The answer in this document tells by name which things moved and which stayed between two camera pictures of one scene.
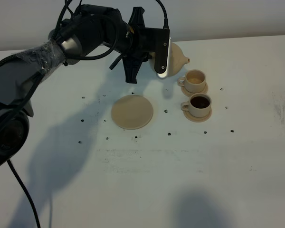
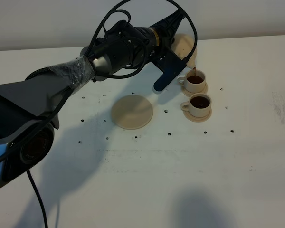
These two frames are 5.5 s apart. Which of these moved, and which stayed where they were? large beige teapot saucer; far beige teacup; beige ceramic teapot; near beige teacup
Moved: beige ceramic teapot
Stayed: near beige teacup; large beige teapot saucer; far beige teacup
